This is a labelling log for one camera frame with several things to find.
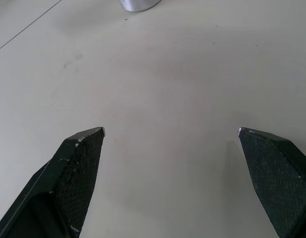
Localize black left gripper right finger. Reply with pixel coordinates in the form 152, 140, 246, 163
236, 127, 306, 238

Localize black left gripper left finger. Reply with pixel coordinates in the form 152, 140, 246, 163
0, 126, 106, 238

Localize silver metal cylinder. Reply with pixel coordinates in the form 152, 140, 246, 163
117, 0, 162, 12

